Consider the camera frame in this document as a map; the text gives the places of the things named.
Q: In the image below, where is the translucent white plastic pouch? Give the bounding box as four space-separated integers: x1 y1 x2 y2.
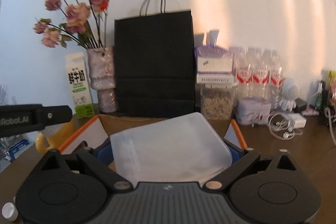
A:
110 113 232 185

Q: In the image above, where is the orange red cardboard box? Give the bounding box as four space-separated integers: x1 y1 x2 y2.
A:
59 114 247 154

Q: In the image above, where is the white round tin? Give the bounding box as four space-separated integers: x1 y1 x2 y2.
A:
234 97 271 126

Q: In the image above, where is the yellow ceramic mug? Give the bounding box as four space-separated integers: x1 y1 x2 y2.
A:
35 121 76 153

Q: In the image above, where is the clear container with grains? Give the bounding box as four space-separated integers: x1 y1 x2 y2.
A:
201 84 236 120

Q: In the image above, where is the white green milk carton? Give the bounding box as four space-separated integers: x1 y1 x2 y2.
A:
65 52 95 119

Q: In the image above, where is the white astronaut figurine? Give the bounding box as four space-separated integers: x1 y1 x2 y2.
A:
280 78 299 112

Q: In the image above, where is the white flat box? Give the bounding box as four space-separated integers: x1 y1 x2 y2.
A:
196 73 235 85

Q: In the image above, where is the water bottle pack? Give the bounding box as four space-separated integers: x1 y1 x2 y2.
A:
229 46 284 110

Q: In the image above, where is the pink textured vase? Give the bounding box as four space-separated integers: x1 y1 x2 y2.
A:
87 47 117 113

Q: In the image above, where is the white bottle cap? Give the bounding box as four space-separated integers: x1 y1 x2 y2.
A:
1 202 18 222

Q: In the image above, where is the purple tissue pack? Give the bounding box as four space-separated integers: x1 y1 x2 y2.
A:
195 30 234 74

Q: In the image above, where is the black paper shopping bag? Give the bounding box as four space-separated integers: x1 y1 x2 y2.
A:
113 0 196 118

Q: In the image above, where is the dried pink rose bouquet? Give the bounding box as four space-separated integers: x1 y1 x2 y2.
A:
33 0 109 50

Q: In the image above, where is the white charger with cable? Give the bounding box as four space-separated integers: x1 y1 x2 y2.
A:
267 111 307 140

